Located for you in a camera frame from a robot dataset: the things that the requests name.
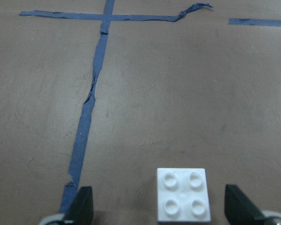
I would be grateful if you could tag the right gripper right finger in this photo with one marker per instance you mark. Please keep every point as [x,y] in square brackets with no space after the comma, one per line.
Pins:
[239,209]

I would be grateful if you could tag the white block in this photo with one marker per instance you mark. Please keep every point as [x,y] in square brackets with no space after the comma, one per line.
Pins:
[182,195]

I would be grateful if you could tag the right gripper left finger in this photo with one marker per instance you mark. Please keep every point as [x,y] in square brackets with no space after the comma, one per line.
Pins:
[81,210]

